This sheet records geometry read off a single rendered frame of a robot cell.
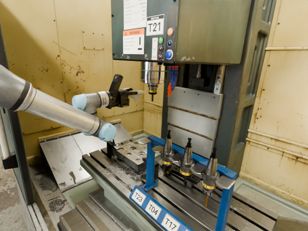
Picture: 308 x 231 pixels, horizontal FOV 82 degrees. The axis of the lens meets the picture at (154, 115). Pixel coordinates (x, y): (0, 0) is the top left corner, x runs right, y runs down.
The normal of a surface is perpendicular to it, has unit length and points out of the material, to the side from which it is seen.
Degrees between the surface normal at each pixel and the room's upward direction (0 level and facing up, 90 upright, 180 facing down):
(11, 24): 90
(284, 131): 90
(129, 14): 90
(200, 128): 90
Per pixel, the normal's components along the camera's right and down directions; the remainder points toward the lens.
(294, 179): -0.71, 0.18
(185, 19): 0.70, 0.24
